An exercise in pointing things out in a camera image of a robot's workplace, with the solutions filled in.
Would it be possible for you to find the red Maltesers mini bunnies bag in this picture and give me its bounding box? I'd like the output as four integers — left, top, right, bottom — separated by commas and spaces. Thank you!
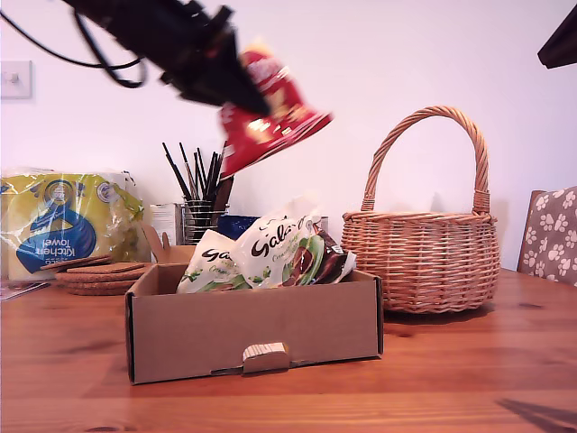
218, 38, 335, 180

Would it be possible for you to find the large white Galaxy egg bag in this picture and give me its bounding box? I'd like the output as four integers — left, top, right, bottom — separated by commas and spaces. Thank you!
236, 192, 358, 290

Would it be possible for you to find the brown cardboard box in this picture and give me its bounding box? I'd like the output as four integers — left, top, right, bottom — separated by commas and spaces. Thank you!
124, 219, 386, 386

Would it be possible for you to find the thin black stick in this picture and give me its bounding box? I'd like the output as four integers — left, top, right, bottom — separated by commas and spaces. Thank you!
208, 140, 228, 200
161, 142, 192, 200
179, 142, 198, 200

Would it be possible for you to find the dark blue container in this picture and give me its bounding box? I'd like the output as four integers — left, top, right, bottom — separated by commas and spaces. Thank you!
219, 215, 261, 239

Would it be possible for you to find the small white carton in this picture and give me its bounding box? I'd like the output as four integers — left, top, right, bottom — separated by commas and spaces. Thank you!
149, 203, 184, 247

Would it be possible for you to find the small white Galaxy egg bag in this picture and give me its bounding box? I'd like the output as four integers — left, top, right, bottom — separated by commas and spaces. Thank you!
175, 228, 253, 294

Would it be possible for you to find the square cork coaster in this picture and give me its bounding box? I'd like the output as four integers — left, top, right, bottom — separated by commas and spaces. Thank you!
67, 261, 153, 275
39, 253, 113, 272

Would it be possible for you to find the yellow blue kitchen towel pack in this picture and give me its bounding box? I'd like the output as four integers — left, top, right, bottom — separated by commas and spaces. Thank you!
0, 166, 152, 282

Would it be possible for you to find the round cork mat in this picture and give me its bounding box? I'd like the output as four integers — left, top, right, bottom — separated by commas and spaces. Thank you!
54, 269, 148, 287
67, 283, 136, 298

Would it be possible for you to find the flat printed magazine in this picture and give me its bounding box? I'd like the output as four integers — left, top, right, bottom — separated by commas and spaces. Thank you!
0, 280, 51, 302

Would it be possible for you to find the paw print chair cover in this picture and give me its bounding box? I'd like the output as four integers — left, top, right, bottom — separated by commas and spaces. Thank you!
522, 186, 577, 289

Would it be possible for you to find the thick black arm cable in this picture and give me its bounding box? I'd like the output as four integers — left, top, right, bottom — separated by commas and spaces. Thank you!
70, 9, 149, 89

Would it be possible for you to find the brown wooden handle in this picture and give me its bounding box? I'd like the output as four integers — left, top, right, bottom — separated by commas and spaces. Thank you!
212, 174, 235, 216

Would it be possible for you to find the wire metal utensil holder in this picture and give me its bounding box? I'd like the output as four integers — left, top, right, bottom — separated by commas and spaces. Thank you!
181, 198, 232, 245

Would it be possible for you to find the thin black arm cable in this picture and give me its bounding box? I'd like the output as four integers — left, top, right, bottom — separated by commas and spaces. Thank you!
0, 8, 142, 71

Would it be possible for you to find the white wall light switch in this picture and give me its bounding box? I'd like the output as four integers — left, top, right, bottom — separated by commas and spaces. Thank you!
0, 60, 34, 101

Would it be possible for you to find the woven wicker basket with handle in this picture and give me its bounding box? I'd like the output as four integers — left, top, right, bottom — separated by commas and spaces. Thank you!
341, 106, 502, 315

